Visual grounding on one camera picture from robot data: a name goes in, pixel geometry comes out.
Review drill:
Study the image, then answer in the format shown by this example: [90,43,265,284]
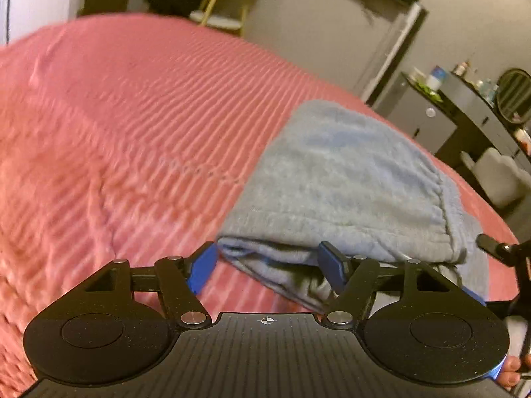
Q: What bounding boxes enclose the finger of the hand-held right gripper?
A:
[476,234,524,267]
[456,276,517,313]

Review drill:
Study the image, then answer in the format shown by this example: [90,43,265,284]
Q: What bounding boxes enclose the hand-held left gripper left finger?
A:
[83,241,219,329]

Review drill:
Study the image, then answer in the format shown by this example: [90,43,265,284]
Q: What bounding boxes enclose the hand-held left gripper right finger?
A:
[317,240,449,330]

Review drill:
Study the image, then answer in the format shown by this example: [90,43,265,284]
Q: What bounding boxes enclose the grey sweat pants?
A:
[216,99,491,314]

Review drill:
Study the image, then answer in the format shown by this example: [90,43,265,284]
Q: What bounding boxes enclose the person's right hand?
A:
[495,353,531,391]

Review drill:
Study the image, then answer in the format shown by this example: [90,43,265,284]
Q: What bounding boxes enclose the white padded chair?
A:
[460,147,531,210]

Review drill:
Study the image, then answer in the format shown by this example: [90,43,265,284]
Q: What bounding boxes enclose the grey vanity desk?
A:
[435,70,531,163]

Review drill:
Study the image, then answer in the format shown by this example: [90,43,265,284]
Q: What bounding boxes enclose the grey cabinet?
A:
[371,72,459,155]

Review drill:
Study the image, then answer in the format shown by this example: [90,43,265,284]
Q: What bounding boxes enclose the oval mirror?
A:
[495,68,531,123]

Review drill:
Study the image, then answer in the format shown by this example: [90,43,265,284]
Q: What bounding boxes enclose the pink ribbed blanket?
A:
[0,12,522,398]

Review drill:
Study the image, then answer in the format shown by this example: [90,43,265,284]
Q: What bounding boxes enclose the green mat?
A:
[415,81,443,102]

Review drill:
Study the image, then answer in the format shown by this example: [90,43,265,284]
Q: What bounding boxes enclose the blue and white container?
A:
[426,65,447,91]

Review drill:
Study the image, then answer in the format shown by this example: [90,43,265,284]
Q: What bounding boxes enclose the yellow side table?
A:
[189,0,260,36]

